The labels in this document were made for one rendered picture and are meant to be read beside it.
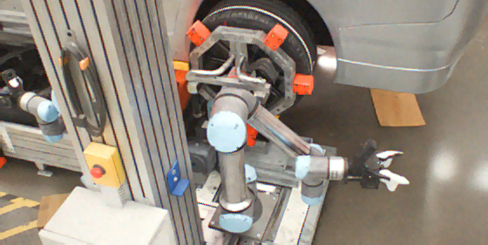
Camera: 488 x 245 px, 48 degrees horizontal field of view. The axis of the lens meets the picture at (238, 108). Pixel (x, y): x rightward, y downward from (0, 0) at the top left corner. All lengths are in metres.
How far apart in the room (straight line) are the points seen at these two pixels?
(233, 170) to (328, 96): 2.32
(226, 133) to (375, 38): 1.28
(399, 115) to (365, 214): 0.91
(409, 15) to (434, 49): 0.22
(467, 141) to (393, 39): 1.30
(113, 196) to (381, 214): 1.93
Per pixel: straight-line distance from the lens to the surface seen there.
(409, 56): 2.79
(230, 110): 1.69
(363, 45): 2.79
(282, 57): 2.70
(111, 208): 1.79
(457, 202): 3.47
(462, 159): 3.73
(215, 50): 3.09
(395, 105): 4.01
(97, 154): 1.63
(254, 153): 3.31
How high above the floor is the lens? 2.54
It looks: 40 degrees down
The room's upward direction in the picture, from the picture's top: 5 degrees counter-clockwise
